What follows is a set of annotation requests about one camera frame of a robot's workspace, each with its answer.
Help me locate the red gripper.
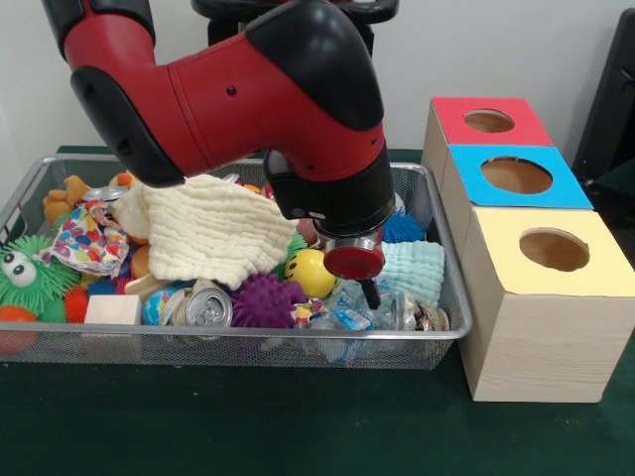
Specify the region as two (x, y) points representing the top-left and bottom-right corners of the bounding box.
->
(324, 244), (387, 309)

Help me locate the cream waffle cloth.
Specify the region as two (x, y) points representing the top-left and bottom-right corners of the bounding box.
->
(112, 174), (299, 292)

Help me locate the wooden box with three holes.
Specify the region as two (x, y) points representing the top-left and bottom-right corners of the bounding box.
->
(421, 96), (635, 404)

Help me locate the crushed clear plastic bottle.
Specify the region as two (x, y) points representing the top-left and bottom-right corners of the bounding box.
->
(307, 280), (398, 333)

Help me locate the light blue waffle cloth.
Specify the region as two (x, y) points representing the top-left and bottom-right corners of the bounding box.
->
(379, 241), (446, 308)

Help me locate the yellow smiley face ball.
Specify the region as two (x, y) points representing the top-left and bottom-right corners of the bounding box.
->
(283, 248), (338, 299)

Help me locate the blue spiky rubber ball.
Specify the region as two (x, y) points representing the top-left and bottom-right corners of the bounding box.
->
(382, 212), (428, 244)

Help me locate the purple spiky ball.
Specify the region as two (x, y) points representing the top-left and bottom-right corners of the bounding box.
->
(230, 272), (309, 329)

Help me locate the silver drinks can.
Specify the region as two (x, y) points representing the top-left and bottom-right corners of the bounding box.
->
(186, 287), (234, 329)

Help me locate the dark green table cloth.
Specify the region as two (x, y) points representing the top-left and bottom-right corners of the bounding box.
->
(0, 145), (635, 476)
(589, 159), (635, 199)

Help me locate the plain wooden block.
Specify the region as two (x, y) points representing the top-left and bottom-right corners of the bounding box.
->
(83, 295), (143, 326)

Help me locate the colourful heart-print cloth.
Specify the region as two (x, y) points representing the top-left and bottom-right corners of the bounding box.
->
(39, 200), (131, 277)

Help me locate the black upright panel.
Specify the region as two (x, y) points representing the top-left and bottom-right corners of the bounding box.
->
(570, 7), (635, 184)

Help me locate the green spiky googly-eyed toy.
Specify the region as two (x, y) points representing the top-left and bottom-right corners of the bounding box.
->
(0, 235), (68, 323)

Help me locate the shallow wire mesh bin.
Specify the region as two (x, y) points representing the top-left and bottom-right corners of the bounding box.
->
(0, 153), (473, 371)

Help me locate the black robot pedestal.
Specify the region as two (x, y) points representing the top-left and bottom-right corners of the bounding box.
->
(190, 0), (401, 59)

